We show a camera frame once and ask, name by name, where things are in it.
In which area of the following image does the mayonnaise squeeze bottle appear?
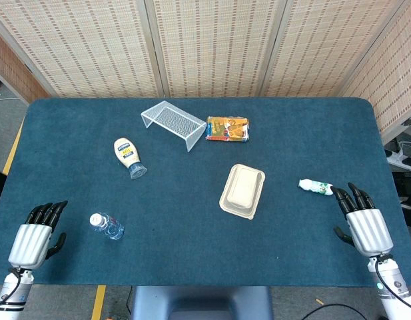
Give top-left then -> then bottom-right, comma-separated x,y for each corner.
113,137 -> 148,180

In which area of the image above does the transparent water bottle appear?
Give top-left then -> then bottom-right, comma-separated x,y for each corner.
89,212 -> 125,241

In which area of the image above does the white power strip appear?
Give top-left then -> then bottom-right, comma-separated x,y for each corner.
384,148 -> 411,172

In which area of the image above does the beige takeout food container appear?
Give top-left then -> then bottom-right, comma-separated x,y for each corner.
218,163 -> 266,221

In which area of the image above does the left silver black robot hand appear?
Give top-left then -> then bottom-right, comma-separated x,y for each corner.
7,200 -> 69,270

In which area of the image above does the small white yogurt bottle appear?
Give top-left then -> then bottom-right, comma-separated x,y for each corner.
298,178 -> 334,196

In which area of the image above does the blue felt table mat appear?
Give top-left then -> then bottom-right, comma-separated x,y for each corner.
0,97 -> 411,288

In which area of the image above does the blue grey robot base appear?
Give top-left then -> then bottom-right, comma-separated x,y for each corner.
130,285 -> 275,320

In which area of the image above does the orange snack package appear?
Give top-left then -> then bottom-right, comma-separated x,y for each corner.
205,115 -> 252,143

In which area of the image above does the black cable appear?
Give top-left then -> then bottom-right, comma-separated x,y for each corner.
306,302 -> 381,320

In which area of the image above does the woven bamboo folding screen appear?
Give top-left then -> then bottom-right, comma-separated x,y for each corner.
0,0 -> 411,135

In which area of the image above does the white wire mesh shelf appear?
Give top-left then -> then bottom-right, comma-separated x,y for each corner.
140,100 -> 207,153

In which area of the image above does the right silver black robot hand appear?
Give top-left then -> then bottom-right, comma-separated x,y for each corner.
330,182 -> 394,258

